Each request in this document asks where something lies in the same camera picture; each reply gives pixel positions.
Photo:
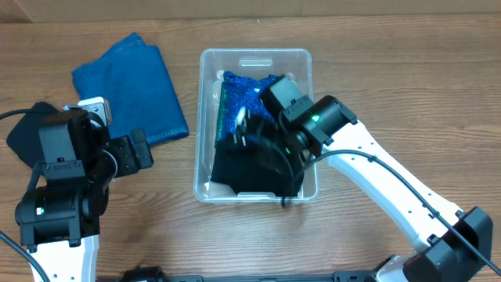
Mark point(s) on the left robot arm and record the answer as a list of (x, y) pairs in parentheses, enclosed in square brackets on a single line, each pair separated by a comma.
[(69, 190)]

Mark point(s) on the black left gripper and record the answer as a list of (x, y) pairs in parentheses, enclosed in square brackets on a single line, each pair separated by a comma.
[(131, 153)]

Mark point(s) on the black cloth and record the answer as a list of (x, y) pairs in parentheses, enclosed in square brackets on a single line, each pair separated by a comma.
[(24, 140), (221, 172), (259, 167)]

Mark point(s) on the blue green sequin garment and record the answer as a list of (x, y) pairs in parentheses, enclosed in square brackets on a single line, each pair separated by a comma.
[(236, 92)]

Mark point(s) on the folded blue denim cloth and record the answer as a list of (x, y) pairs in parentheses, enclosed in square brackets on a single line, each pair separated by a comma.
[(132, 77)]

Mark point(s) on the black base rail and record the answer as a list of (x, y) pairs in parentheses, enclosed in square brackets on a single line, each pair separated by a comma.
[(156, 274)]

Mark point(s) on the clear plastic storage bin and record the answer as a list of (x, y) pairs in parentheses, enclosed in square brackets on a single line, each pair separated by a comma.
[(296, 64)]

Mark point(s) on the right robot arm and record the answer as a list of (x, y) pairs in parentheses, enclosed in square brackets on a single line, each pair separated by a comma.
[(449, 244)]

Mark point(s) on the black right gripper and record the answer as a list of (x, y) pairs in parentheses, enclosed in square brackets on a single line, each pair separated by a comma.
[(275, 155)]

